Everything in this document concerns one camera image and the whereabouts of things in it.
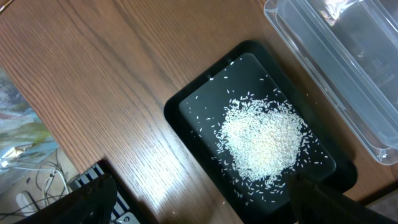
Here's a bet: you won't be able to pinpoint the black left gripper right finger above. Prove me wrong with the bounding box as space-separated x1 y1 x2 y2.
288 174 397 224

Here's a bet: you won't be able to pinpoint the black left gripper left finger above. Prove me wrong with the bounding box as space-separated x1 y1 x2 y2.
17 188 109 224

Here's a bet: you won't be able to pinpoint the white rice pile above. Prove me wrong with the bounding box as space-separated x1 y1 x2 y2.
189 57 330 206

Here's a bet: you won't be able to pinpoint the black plastic tray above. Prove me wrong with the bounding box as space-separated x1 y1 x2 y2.
164 40 358 223

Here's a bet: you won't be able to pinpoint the clear plastic bin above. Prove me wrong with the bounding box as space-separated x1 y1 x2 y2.
277 1 397 147

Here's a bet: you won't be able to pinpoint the clear plastic bin lid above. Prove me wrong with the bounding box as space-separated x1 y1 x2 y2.
264 0 397 166

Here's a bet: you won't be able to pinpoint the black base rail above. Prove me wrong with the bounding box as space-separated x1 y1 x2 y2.
68 159 148 224

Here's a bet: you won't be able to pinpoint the floor cables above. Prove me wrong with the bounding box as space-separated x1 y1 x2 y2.
0 147 81 218

